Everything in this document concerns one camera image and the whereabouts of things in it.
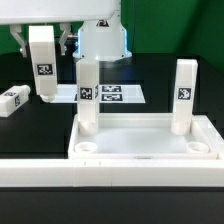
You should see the white tag mat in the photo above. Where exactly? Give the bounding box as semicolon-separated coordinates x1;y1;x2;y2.
53;84;145;104

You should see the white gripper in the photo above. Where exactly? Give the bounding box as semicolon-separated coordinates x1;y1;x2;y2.
0;0;117;57

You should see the white fence bar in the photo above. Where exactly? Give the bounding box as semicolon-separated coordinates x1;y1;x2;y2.
0;159;224;187
201;116;224;161

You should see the white right fence bar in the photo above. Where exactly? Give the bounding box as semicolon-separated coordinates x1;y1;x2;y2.
201;116;224;161

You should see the white desk top tray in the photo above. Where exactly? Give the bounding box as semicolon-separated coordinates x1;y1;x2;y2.
68;113;218;160

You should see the white front fence bar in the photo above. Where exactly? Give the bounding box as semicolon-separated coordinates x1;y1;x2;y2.
0;159;224;187

